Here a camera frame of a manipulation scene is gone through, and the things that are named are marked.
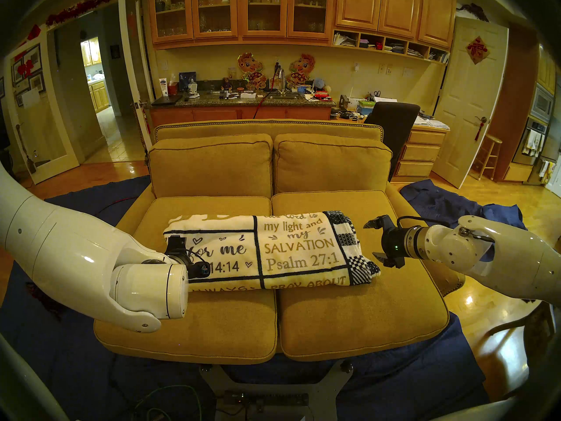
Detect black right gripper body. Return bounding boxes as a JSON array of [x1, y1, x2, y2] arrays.
[[380, 225, 413, 264]]

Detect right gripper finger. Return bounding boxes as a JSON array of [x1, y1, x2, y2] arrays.
[[363, 214, 396, 231], [373, 251, 407, 269]]

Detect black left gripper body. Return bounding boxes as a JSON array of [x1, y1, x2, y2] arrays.
[[164, 235, 194, 267]]

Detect printed scripture fleece blanket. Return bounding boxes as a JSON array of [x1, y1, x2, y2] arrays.
[[163, 211, 381, 292]]

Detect mustard sofa seat cushion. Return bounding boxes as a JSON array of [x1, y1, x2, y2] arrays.
[[272, 190, 451, 361], [94, 196, 279, 364]]

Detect crumpled navy cloth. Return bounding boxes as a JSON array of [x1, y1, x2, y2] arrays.
[[400, 179, 527, 264]]

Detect mustard sofa back cushion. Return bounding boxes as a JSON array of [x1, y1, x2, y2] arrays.
[[274, 134, 394, 195], [149, 134, 274, 199]]

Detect wooden desk with drawers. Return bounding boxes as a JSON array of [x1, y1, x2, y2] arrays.
[[390, 117, 451, 184]]

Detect dark office chair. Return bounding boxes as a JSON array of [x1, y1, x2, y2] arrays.
[[365, 102, 421, 179]]

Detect large navy floor cloth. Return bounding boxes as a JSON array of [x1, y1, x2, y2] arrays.
[[0, 175, 489, 421]]

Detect mustard fabric loveseat sofa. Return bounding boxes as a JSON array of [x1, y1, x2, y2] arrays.
[[93, 120, 466, 364]]

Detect granite top counter cabinet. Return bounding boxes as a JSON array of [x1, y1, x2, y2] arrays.
[[147, 90, 336, 128]]

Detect wooden stool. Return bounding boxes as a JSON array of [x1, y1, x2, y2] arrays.
[[469, 134, 503, 181]]

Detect white panel door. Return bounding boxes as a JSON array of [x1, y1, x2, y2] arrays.
[[433, 17, 510, 189]]

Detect white glass french door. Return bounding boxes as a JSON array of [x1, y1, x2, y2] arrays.
[[4, 30, 80, 185]]

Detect black power strip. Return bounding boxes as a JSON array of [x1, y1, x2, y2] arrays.
[[224, 392, 309, 407]]

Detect wooden cubby shelf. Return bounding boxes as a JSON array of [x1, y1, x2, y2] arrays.
[[332, 29, 452, 65]]

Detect red diamond door ornament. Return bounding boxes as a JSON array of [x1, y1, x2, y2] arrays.
[[466, 36, 490, 65]]

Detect red garland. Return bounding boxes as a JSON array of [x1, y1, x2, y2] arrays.
[[46, 0, 119, 27]]

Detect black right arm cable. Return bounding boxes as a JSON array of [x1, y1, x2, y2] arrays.
[[396, 215, 453, 229]]

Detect thin red cable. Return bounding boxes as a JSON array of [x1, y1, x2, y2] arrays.
[[99, 196, 137, 214]]

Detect thin green cable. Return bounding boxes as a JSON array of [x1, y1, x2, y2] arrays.
[[131, 384, 203, 421]]

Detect black cable spool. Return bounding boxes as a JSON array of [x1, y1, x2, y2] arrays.
[[25, 282, 67, 318]]

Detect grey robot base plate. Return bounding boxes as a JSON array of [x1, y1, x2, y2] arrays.
[[201, 360, 353, 421]]

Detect cartoon pig wall decoration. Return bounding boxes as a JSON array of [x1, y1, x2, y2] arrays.
[[238, 53, 266, 90], [287, 54, 316, 88]]

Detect steel wall oven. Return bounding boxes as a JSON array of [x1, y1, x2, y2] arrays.
[[524, 83, 556, 166]]

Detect wooden wall cabinets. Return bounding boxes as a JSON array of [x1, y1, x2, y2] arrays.
[[148, 0, 457, 51]]

